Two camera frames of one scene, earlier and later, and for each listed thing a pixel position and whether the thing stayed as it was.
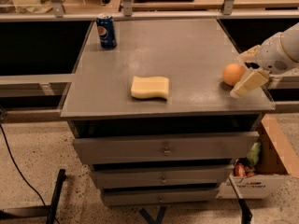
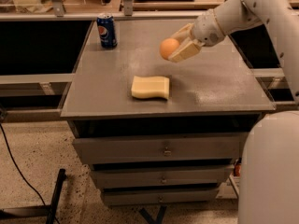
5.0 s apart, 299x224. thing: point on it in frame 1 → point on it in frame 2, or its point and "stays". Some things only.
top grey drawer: [184, 147] stays
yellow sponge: [149, 87] stays
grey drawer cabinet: [152, 117] stays
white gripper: [272, 56] → [206, 29]
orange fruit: [233, 74] → [167, 46]
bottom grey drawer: [160, 196] stays
